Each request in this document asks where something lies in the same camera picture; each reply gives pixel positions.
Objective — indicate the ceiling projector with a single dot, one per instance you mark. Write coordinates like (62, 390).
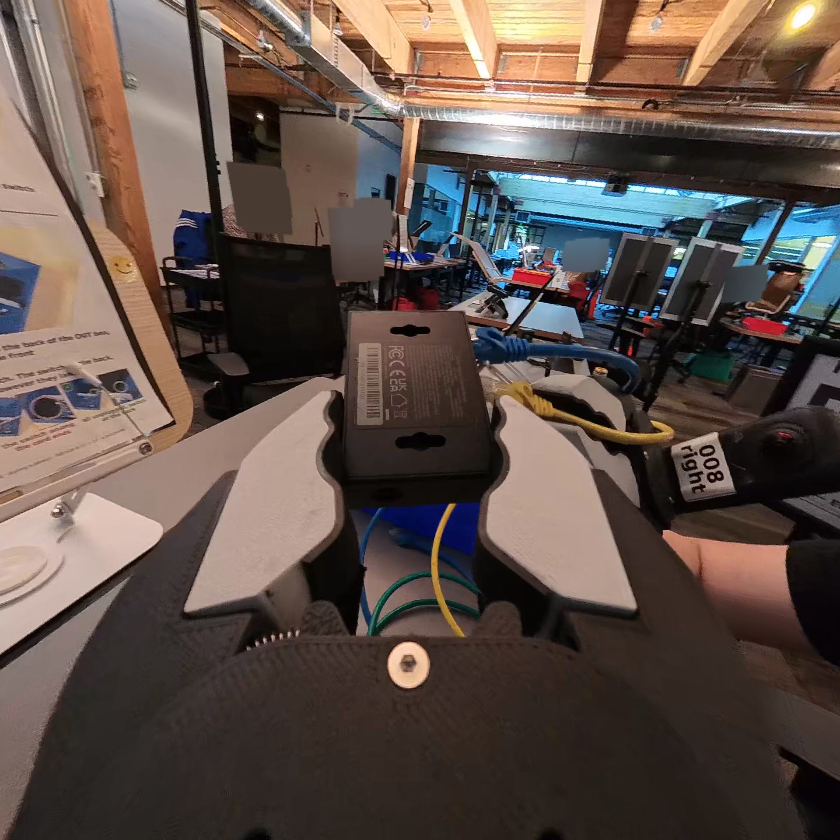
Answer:
(615, 185)

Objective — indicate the printed instruction sheet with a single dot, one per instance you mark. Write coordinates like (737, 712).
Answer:
(59, 367)

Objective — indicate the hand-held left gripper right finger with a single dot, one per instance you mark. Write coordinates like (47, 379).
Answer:
(551, 518)

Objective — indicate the black utility cart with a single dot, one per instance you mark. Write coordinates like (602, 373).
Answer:
(187, 328)

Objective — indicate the black office chair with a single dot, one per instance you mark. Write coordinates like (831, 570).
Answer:
(282, 308)

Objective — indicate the silver ventilation duct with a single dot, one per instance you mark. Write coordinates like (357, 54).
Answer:
(623, 121)

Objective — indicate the blue jacket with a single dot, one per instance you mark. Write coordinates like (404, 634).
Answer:
(193, 249)

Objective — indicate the blue plastic bin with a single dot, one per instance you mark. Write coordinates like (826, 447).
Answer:
(466, 525)

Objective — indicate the yellow smiley sticker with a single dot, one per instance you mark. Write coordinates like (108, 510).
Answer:
(121, 267)

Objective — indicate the wooden display board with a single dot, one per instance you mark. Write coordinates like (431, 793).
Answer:
(154, 354)

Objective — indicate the white metal stand base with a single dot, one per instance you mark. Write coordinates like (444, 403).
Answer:
(98, 544)

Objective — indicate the wooden chair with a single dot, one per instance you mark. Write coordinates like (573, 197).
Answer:
(778, 289)

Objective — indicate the wooden desk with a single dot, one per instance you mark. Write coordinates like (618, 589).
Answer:
(426, 262)

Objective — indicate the person's right hand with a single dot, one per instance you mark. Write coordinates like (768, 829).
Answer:
(735, 577)

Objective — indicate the grey light panel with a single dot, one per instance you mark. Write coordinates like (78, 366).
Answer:
(702, 279)
(640, 269)

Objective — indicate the grey trash can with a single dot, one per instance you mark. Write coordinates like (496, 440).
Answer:
(754, 390)

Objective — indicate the red plastic bin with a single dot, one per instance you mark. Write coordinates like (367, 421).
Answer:
(426, 299)
(403, 304)
(531, 277)
(764, 325)

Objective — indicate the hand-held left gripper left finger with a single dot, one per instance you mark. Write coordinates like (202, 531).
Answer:
(275, 499)

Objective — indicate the white table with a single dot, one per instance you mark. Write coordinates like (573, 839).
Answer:
(544, 318)

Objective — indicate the black metal pole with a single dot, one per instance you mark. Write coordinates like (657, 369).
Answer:
(205, 131)

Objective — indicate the black network switch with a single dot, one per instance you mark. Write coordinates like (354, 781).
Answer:
(413, 394)

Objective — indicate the green plastic bin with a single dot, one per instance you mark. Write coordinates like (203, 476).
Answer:
(712, 367)

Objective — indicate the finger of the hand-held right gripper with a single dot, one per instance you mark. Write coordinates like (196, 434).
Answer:
(590, 446)
(584, 394)

